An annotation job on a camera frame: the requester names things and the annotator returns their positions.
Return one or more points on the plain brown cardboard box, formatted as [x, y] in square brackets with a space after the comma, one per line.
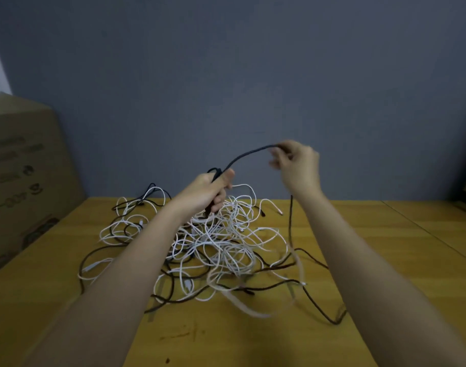
[26, 172]

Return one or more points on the person's left forearm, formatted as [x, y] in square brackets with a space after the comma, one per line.
[103, 302]

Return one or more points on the person's left hand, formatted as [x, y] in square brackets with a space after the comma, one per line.
[198, 196]

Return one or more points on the person's right hand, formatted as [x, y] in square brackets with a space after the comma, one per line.
[300, 168]

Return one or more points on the person's right forearm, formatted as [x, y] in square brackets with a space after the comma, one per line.
[386, 294]

